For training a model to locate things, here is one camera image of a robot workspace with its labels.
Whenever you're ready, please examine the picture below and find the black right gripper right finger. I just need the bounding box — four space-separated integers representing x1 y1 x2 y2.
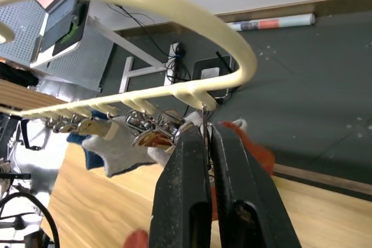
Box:
211 127 302 248

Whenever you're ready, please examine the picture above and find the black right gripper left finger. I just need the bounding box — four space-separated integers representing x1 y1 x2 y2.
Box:
148 125 213 248

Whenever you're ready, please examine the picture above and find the orange sock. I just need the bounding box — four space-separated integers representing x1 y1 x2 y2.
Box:
123 229 151 248
209 120 276 222

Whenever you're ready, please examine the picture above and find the metal clip with amber pads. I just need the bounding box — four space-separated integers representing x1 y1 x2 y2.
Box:
125 109 192 147

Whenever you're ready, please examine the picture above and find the metal clip with cream pads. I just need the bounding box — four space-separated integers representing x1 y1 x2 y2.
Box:
45 113 119 140

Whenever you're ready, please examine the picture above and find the cream plastic clip hanger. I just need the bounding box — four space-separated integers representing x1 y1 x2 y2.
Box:
0 0 258 121

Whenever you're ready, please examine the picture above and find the grey sock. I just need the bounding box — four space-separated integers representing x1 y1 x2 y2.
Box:
82 116 163 178

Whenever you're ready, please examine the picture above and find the blue sock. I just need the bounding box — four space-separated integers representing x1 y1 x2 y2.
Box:
66 131 106 172

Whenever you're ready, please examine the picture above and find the black box device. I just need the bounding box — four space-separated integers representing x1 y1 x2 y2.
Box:
192 55 242 99

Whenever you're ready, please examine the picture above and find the white power strip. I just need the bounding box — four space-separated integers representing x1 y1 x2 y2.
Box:
164 42 186 86

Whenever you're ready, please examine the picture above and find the grey perforated panel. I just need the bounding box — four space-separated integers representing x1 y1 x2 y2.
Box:
0 0 117 92

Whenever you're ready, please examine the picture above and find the rolled paper poster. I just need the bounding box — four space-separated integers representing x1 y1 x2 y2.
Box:
225 13 317 32

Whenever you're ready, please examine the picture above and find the light wooden board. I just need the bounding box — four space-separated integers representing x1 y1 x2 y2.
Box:
0 78 67 115

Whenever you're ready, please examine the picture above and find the black cable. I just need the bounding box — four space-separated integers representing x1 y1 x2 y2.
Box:
0 192 60 248

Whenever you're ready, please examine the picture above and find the white table frame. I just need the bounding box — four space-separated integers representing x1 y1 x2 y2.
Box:
87 15 175 94

